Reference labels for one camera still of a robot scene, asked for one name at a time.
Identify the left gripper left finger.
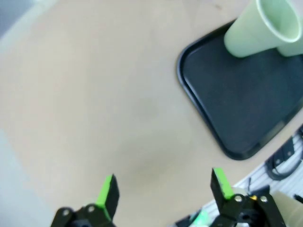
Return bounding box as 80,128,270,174
52,174,120,227

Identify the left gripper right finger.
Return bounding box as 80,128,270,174
210,167,286,227

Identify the pale green plastic cup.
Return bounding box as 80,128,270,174
223,0,302,59
276,39,303,58

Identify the beige cardboard piece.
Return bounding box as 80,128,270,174
269,191,303,227

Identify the black plastic serving tray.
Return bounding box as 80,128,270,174
176,17,303,161

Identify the aluminium frame rail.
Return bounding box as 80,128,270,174
233,124,303,198

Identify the black cable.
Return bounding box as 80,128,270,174
266,139,303,182

